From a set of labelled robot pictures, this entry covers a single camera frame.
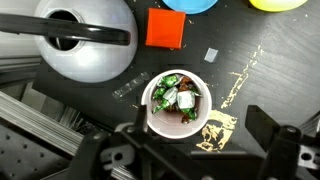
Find grey kettle black handle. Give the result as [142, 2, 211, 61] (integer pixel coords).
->
[0, 0, 139, 84]

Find red square block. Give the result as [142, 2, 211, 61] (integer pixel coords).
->
[144, 7, 187, 50]

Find grey metal frame table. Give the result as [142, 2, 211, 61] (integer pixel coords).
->
[0, 31, 113, 180]

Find green candies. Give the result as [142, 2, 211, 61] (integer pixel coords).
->
[151, 73, 203, 124]

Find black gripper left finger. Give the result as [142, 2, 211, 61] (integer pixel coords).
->
[66, 104, 174, 180]

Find yellow toy fruit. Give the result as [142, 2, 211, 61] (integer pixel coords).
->
[248, 0, 309, 13]

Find red plastic cup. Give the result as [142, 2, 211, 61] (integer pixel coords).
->
[140, 68, 213, 140]

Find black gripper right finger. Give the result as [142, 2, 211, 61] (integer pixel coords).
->
[245, 105, 320, 180]

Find blue plastic plate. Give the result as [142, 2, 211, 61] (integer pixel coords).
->
[162, 0, 219, 15]

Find small clear tape square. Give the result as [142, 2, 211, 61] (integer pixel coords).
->
[203, 47, 220, 64]

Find clear tape strip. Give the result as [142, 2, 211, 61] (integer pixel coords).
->
[111, 71, 152, 101]

